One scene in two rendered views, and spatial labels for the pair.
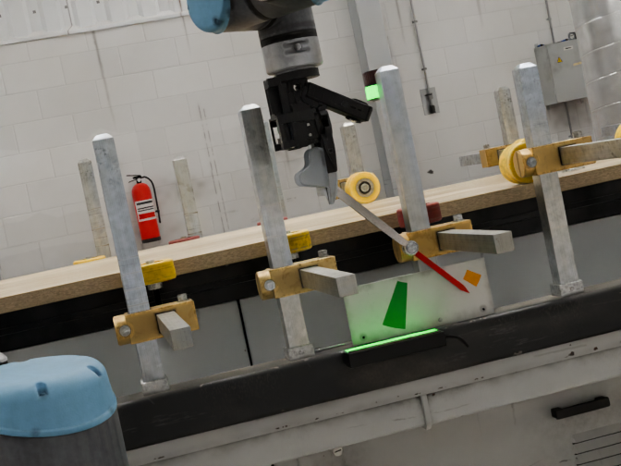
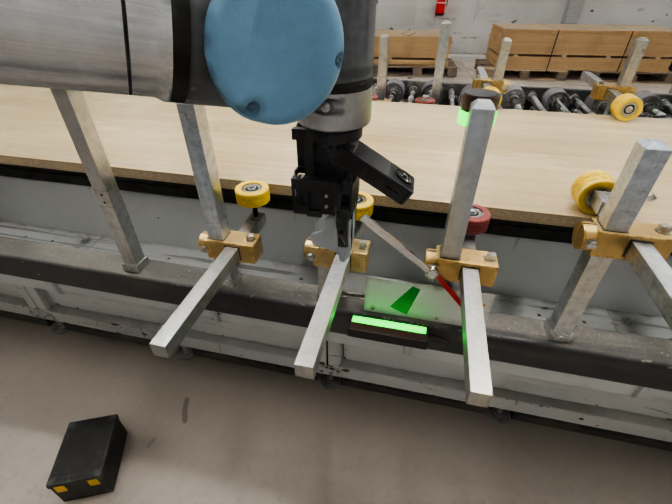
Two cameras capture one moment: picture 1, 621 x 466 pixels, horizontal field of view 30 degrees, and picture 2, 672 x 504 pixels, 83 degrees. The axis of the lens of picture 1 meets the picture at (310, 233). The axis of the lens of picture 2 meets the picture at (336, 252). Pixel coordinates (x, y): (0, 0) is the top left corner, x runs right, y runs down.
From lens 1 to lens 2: 1.44 m
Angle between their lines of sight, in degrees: 40
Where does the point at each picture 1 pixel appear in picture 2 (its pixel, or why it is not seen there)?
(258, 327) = not seen: hidden behind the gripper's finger
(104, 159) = (187, 123)
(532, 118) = (623, 204)
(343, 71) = not seen: outside the picture
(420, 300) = (425, 303)
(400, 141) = (463, 184)
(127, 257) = (207, 203)
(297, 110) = (322, 172)
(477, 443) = not seen: hidden behind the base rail
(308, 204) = (520, 13)
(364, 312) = (378, 295)
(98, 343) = (231, 210)
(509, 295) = (522, 274)
